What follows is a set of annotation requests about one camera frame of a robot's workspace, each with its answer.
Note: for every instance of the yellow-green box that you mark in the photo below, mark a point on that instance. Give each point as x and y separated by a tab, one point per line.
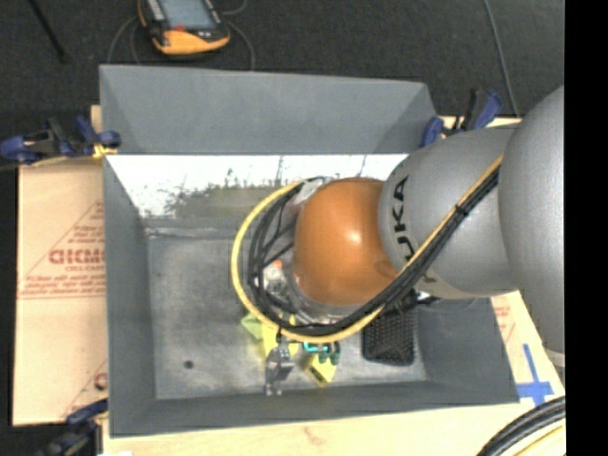
328	374

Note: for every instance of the grey metal bin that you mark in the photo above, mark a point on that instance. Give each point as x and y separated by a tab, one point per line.
199	302

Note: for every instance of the brown cardboard board red print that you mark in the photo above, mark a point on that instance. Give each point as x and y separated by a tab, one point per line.
57	349

